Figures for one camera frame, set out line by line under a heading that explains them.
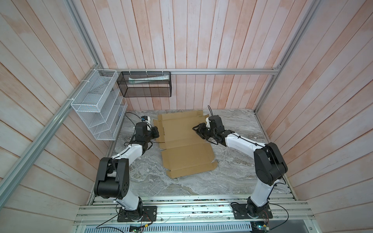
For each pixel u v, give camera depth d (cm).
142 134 71
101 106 66
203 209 76
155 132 83
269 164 48
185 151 96
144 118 82
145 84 104
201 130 82
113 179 45
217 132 72
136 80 88
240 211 73
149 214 74
